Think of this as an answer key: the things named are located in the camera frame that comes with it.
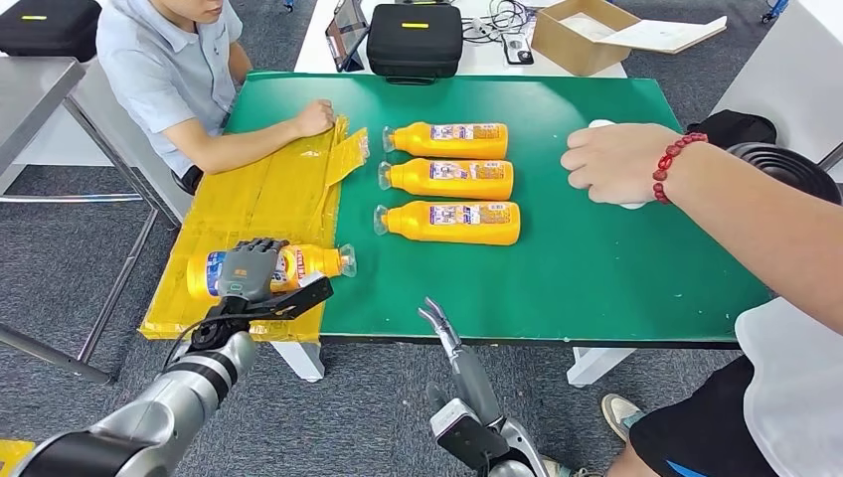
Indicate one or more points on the grey metal table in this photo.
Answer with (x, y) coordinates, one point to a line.
(33, 99)

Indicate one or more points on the person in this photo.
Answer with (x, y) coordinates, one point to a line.
(803, 395)
(165, 66)

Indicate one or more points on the person's right forearm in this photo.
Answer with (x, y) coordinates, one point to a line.
(230, 148)

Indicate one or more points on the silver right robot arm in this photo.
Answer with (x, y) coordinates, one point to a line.
(527, 447)

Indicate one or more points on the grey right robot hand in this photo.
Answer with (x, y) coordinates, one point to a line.
(474, 382)

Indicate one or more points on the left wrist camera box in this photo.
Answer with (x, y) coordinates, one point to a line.
(296, 303)

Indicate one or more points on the black bag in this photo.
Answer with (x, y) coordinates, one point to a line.
(731, 128)

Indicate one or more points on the white table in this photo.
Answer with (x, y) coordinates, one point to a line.
(770, 66)
(311, 62)

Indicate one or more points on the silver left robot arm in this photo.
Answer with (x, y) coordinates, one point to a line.
(191, 388)

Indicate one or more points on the yellow taped cardboard sheet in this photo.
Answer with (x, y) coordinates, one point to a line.
(263, 197)

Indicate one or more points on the black handheld device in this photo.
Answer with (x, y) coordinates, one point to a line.
(517, 49)

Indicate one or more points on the person's right hand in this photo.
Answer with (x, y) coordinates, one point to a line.
(316, 118)

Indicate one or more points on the orange detergent bottle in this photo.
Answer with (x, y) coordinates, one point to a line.
(454, 149)
(454, 234)
(317, 261)
(454, 189)

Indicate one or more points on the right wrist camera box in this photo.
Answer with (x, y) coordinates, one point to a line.
(451, 415)

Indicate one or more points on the white black round device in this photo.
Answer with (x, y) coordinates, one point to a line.
(600, 124)

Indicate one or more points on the black carrying case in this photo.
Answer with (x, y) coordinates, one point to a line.
(46, 36)
(415, 49)

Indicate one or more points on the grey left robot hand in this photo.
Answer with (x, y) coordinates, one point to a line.
(250, 273)

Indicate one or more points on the person's forearm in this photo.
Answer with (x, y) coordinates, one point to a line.
(757, 224)

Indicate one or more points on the brown cardboard box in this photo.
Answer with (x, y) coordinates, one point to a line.
(568, 51)

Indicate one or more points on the black round stool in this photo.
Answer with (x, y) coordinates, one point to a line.
(790, 171)

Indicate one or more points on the green table mat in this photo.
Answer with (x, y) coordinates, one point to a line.
(527, 276)

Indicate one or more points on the white packing sheet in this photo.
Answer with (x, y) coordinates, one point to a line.
(587, 26)

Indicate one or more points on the pale sneaker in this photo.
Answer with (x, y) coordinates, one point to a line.
(622, 411)

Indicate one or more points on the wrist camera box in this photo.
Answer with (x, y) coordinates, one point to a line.
(296, 303)
(451, 415)

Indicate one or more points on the person's hand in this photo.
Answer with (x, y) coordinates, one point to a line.
(619, 161)

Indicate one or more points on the white table leg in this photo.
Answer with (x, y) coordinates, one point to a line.
(303, 362)
(593, 365)

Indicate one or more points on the black tablet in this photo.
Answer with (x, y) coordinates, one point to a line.
(345, 33)

